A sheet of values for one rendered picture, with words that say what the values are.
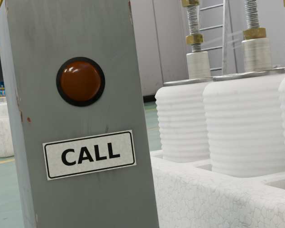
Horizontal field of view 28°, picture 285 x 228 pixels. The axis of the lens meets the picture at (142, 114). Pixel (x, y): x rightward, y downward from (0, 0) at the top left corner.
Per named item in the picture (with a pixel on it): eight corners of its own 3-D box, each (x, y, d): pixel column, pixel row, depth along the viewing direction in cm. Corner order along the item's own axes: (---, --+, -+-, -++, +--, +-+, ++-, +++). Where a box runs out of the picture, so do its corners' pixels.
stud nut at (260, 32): (239, 41, 46) (238, 30, 46) (247, 40, 48) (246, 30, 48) (263, 37, 45) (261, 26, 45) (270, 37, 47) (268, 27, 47)
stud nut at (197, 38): (201, 43, 59) (200, 35, 59) (207, 41, 57) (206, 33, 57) (183, 45, 58) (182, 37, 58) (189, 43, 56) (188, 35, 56)
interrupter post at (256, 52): (240, 82, 46) (235, 41, 46) (251, 80, 48) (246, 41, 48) (268, 78, 45) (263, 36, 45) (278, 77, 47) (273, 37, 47)
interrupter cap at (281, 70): (198, 87, 45) (197, 78, 45) (235, 81, 52) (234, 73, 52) (291, 76, 41) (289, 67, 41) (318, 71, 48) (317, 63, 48)
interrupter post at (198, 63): (217, 83, 57) (213, 50, 57) (200, 85, 56) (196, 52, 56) (201, 84, 59) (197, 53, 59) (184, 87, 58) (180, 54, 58)
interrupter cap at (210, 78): (254, 78, 57) (253, 71, 57) (199, 86, 52) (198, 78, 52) (201, 83, 63) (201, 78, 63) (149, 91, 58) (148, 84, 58)
